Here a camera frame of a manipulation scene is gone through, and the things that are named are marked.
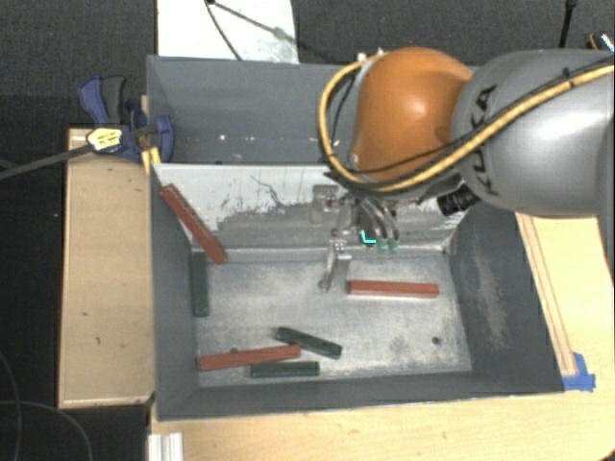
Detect dark green flat block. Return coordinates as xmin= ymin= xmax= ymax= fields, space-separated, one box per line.
xmin=249 ymin=360 xmax=321 ymax=379
xmin=275 ymin=326 xmax=344 ymax=360
xmin=190 ymin=251 xmax=211 ymax=318

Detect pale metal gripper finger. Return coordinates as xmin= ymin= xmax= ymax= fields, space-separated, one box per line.
xmin=332 ymin=252 xmax=354 ymax=287
xmin=317 ymin=238 xmax=341 ymax=293

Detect black cylinder on white bracket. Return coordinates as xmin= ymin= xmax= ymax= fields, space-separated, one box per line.
xmin=435 ymin=183 xmax=481 ymax=218

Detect red-brown flat block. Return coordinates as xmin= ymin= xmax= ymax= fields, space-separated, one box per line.
xmin=345 ymin=279 xmax=441 ymax=301
xmin=198 ymin=344 xmax=303 ymax=373
xmin=160 ymin=183 xmax=230 ymax=265

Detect grey metal bin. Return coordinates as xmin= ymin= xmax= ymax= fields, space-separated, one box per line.
xmin=145 ymin=54 xmax=566 ymax=423

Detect pale wood board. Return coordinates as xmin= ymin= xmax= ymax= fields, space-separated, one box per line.
xmin=57 ymin=127 xmax=158 ymax=410

